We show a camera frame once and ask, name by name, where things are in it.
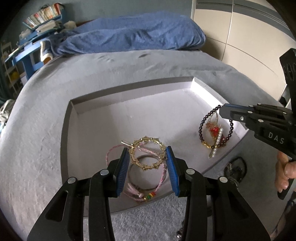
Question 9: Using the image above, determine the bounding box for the pink cord bracelet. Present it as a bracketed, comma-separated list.
[105, 143, 168, 202]

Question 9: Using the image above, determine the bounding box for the red bead gold ornament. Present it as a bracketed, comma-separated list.
[206, 112, 221, 141]

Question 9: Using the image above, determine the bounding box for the gold chain bangle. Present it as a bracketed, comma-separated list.
[128, 136, 167, 171]

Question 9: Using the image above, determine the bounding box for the black hair tie with charm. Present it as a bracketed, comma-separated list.
[223, 156, 248, 186]

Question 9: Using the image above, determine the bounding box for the blue desk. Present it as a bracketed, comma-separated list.
[4, 14, 65, 80]

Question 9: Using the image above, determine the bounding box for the grey shallow cardboard box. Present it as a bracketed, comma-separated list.
[60, 77, 247, 181]

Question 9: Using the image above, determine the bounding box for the white shelf rack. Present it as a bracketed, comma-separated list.
[1, 41, 23, 98]

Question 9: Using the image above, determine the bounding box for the row of books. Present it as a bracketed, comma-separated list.
[23, 3, 65, 30]

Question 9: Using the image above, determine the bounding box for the dark brown bead bracelet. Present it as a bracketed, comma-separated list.
[198, 104, 234, 149]

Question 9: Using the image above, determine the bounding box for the blue quilt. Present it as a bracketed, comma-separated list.
[41, 11, 206, 57]

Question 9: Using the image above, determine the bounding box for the plush toy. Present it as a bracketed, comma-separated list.
[63, 21, 77, 30]

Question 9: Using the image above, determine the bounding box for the grey bed cover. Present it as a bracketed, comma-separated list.
[1, 50, 286, 240]

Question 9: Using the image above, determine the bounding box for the white pearl hair clip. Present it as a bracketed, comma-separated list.
[209, 128, 223, 159]

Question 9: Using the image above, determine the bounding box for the right hand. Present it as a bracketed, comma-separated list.
[275, 151, 296, 193]

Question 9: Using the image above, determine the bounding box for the white wardrobe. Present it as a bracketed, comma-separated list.
[191, 1, 295, 100]

